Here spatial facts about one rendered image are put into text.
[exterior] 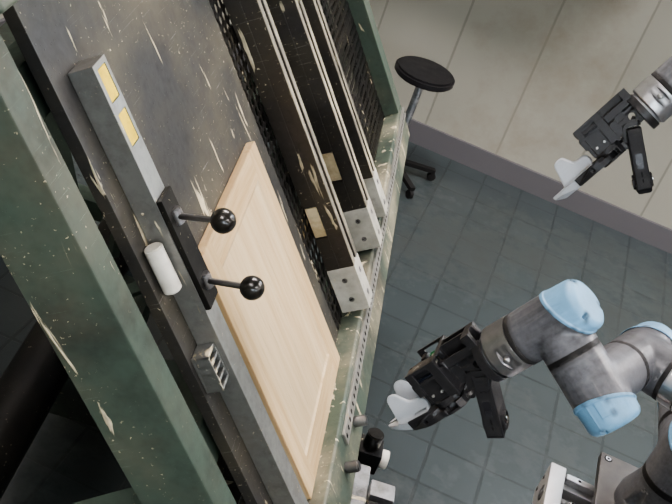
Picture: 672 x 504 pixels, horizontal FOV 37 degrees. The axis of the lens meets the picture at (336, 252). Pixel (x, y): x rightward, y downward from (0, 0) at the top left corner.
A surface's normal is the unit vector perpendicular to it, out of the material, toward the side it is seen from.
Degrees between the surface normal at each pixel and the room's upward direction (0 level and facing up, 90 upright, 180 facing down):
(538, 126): 90
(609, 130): 70
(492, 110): 90
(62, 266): 90
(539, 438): 0
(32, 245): 90
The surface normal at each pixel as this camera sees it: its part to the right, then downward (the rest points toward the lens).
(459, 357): -0.32, 0.45
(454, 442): 0.29, -0.79
